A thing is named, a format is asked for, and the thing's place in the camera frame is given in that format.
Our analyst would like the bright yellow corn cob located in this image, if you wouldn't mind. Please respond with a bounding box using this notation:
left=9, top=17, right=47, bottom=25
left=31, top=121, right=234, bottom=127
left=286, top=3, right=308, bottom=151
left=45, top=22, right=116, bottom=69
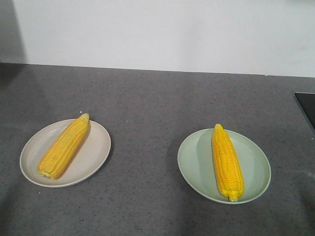
left=212, top=123, right=245, bottom=202

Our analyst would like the orange-yellow corn cob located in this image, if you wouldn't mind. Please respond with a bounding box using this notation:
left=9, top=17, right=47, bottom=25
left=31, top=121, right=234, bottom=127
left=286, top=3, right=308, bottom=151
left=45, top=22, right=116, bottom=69
left=37, top=114, right=90, bottom=179

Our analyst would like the distant white plate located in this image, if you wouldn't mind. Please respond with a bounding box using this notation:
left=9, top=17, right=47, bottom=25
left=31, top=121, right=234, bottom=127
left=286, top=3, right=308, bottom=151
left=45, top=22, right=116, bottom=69
left=19, top=119, right=111, bottom=188

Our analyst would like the black glass gas stove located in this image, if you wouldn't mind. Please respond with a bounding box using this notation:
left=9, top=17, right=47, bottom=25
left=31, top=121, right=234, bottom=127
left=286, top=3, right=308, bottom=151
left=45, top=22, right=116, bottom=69
left=294, top=92, right=315, bottom=133

